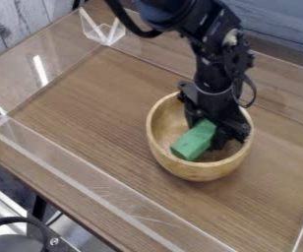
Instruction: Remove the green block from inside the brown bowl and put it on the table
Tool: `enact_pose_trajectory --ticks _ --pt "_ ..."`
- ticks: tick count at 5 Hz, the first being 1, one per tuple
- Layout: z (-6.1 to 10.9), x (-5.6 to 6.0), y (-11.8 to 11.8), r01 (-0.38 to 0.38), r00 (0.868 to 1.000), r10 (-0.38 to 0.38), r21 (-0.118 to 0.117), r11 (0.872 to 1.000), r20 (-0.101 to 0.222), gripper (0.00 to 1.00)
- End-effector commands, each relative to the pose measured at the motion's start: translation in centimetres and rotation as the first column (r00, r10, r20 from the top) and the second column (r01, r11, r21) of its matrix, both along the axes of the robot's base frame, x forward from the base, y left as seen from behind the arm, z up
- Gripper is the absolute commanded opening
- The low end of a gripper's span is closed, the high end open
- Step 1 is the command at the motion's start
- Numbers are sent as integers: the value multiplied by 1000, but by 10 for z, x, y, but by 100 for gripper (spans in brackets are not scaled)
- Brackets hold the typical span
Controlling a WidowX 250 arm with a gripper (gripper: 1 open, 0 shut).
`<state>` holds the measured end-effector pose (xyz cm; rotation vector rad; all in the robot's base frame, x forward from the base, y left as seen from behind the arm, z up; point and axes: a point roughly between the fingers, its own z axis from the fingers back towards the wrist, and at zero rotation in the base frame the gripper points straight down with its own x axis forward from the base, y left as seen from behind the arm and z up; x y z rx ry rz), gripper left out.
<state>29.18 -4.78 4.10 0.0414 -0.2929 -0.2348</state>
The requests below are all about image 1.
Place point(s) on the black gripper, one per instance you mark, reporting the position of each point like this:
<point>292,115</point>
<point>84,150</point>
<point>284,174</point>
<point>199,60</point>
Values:
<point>219,109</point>

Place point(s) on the green rectangular block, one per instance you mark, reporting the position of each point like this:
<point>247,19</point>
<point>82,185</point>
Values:
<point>195,141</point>

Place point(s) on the brown wooden bowl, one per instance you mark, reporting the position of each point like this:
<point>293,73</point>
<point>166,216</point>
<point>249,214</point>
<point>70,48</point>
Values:
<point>165,127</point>

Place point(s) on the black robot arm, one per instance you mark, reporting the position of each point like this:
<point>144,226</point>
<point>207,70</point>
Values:
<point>211,28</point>

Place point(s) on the black table leg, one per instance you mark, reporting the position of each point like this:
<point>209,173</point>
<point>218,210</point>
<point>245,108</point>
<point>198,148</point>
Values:
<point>39,208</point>

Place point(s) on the clear acrylic tray wall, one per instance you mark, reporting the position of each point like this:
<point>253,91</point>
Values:
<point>74,101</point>

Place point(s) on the metal bracket with screw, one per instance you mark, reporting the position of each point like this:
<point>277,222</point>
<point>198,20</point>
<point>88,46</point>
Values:
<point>53,242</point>

